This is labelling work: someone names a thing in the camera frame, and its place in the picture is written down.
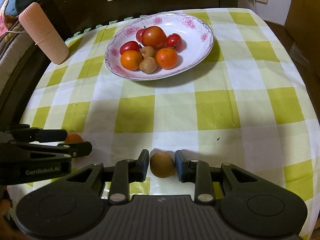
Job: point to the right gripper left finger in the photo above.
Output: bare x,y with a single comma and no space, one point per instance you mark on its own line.
126,172

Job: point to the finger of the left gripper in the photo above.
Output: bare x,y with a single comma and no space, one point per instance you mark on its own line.
25,133
27,150

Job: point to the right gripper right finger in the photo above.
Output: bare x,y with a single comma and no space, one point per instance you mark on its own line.
197,172

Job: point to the brown longan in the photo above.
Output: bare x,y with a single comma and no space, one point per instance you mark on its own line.
162,165
148,65
148,51

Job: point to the small orange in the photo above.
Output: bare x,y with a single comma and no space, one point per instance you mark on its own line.
73,138

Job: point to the orange tangerine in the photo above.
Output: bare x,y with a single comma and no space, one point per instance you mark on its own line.
131,59
167,58

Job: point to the oblong red cherry tomato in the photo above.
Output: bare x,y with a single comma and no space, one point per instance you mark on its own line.
131,45

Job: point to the large orange-red tomato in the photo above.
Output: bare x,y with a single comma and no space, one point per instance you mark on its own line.
154,36

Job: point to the grey padded cushion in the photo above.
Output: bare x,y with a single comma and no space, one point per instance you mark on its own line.
14,45

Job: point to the yellow checkered tablecloth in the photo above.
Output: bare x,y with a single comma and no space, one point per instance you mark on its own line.
246,104

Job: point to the pink floral fabric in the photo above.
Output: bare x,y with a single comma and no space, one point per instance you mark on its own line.
6,21

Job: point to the green foam mat edge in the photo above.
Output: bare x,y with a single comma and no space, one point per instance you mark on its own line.
98,26

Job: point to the pink ribbed cylindrical case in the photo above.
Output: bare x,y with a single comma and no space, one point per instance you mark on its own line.
40,29

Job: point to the white floral porcelain plate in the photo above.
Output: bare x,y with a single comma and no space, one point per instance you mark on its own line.
197,36

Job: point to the brown wooden wardrobe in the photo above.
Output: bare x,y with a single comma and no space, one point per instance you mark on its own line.
302,23

